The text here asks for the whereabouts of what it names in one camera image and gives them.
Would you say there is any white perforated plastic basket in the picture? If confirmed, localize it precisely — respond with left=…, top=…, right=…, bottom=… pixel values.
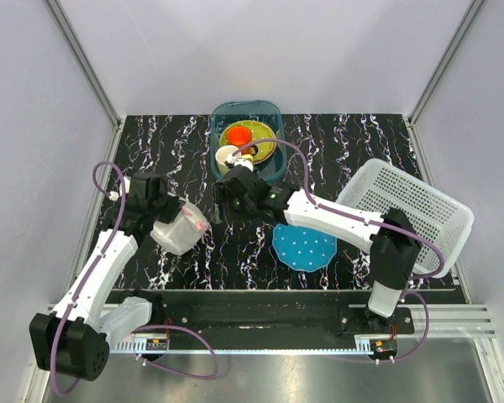
left=336, top=159, right=475, bottom=278

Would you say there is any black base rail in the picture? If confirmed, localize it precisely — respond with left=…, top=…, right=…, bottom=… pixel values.
left=107, top=290, right=415, bottom=336

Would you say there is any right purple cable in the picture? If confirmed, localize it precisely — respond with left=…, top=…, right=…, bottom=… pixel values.
left=233, top=139, right=446, bottom=365

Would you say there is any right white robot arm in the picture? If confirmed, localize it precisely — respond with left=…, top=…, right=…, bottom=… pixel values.
left=213, top=165, right=423, bottom=333

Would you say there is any yellow-green dotted plate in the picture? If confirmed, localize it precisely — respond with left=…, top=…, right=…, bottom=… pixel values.
left=219, top=120, right=276, bottom=165

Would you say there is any teal transparent plastic bin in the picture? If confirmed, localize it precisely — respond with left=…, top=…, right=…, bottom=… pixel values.
left=210, top=100, right=287, bottom=184

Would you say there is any cream yellow mug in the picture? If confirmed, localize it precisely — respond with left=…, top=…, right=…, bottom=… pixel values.
left=215, top=145, right=238, bottom=177

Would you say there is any purple cable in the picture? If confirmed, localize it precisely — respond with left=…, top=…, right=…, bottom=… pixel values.
left=233, top=139, right=446, bottom=365
left=49, top=161, right=220, bottom=395

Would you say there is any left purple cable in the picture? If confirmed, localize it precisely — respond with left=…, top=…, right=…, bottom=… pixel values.
left=49, top=161, right=220, bottom=395

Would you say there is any white mesh laundry bag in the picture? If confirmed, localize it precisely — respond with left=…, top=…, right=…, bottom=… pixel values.
left=150, top=201, right=209, bottom=256

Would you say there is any blue dotted plate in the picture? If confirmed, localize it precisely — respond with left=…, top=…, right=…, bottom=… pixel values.
left=272, top=224, right=337, bottom=273

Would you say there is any orange cup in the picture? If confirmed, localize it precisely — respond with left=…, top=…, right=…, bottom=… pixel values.
left=226, top=126, right=252, bottom=147

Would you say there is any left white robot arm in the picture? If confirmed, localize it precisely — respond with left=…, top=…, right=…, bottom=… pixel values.
left=29, top=173, right=184, bottom=381

